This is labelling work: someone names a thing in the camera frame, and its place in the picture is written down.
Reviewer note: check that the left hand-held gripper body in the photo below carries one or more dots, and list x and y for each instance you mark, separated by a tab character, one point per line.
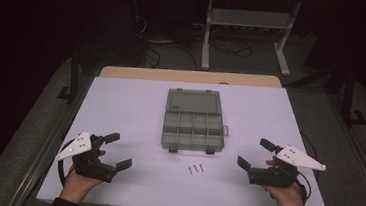
93	168

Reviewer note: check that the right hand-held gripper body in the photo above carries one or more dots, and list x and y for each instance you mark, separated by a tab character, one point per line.
273	176

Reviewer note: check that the small metal screw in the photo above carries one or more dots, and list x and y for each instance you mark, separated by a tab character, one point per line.
190	171
195	169
201	168

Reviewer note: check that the grey plastic compartment box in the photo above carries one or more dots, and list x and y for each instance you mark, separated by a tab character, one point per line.
193	124

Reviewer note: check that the person's left hand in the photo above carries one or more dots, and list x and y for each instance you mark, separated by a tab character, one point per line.
78	186

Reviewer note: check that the person's right hand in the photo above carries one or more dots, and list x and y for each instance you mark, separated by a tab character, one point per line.
288	199

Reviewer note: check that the white table board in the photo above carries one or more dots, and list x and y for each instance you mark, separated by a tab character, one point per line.
136	112

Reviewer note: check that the black metal stand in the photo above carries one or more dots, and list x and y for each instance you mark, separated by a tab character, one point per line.
350	104
72	80

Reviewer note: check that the wooden table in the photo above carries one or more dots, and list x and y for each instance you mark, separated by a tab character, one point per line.
190	76

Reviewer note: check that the white metal stand frame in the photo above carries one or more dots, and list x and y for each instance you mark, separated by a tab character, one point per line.
250	19

